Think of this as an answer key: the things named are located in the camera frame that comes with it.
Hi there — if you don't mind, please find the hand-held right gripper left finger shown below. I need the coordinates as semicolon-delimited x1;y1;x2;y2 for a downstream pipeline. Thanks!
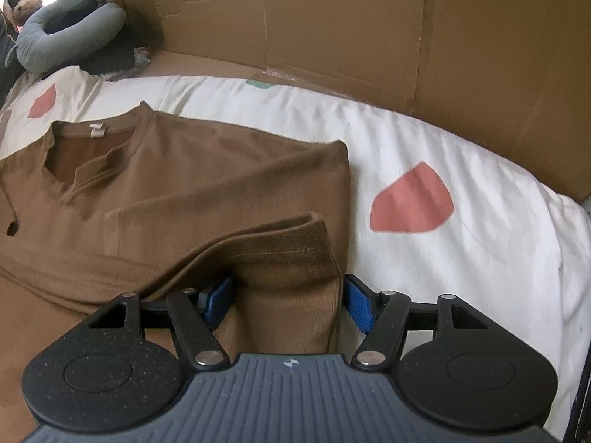
88;276;234;371

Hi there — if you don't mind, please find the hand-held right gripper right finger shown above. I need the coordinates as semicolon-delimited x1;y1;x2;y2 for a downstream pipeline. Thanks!
343;274;490;371

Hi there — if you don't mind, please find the brown t-shirt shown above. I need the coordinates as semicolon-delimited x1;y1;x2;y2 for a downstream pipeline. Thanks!
0;100;351;443

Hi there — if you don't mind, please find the white printed bedsheet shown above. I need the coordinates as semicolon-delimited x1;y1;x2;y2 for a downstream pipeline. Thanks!
0;65;591;441

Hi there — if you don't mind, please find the dark folded cloth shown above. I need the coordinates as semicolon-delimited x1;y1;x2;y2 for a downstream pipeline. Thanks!
88;32;154;79

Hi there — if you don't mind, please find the large cardboard sheet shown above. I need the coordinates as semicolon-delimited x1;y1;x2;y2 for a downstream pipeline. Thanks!
108;0;591;205

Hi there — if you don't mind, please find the grey neck pillow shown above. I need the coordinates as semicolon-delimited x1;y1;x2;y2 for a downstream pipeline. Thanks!
8;0;128;73

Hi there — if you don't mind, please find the brown plush toy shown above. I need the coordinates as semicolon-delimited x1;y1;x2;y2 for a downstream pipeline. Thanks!
4;0;43;27

